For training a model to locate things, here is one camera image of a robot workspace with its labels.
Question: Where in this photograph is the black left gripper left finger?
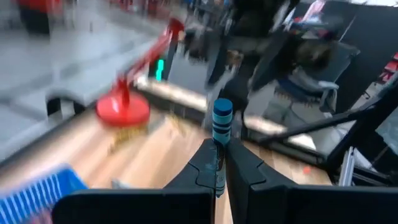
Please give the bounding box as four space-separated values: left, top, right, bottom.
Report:
52 138 218 224

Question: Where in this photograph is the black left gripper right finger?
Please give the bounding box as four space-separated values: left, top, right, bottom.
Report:
225 138 398 224

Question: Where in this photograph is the blue crayon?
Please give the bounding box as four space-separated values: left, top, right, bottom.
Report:
211 98 234 199

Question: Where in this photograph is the red desk lamp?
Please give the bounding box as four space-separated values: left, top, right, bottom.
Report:
95 17 186 128

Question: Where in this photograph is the blue plastic basket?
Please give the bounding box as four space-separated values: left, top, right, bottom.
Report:
0 166 90 224

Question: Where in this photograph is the black partition wall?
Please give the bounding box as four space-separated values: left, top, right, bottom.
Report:
329 0 398 113

